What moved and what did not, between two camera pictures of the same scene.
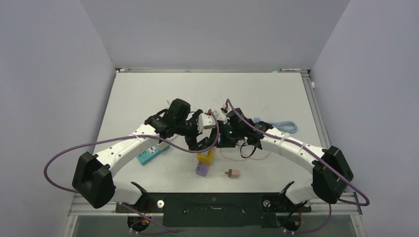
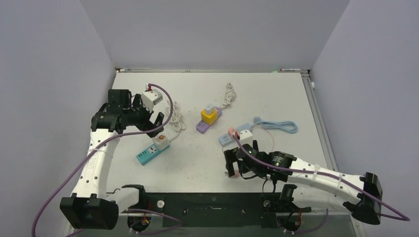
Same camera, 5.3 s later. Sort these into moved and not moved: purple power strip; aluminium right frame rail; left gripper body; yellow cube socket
Moved: yellow cube socket; left gripper body; purple power strip
Not moved: aluminium right frame rail
